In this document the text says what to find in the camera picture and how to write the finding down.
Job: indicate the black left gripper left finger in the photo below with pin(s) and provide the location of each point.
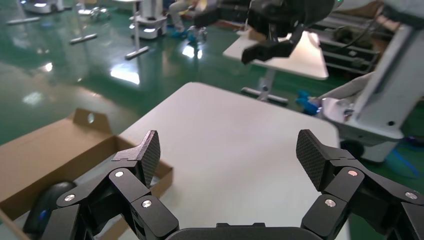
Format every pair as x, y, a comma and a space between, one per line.
132, 192

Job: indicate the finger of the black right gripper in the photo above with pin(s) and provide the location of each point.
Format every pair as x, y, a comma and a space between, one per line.
225, 13
265, 52

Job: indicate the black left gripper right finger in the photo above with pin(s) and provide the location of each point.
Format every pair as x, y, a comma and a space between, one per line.
348, 185

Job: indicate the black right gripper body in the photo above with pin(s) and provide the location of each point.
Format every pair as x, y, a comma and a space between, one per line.
291, 15

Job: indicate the brown cardboard storage box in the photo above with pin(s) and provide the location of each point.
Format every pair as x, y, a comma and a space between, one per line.
39, 149

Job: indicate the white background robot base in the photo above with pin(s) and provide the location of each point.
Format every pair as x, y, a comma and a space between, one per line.
43, 6
149, 23

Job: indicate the white background table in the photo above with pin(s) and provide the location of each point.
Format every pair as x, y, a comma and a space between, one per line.
308, 63

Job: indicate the seated person light trousers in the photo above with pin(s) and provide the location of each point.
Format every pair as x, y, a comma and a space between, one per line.
177, 13

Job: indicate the blue plastic object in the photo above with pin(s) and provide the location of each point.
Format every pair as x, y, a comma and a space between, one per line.
306, 104

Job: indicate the dark metal shelf rack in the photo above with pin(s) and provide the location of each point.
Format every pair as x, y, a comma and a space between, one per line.
348, 56

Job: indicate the grey metal stand foot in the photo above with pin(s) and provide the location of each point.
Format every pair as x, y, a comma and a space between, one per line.
23, 21
82, 39
137, 53

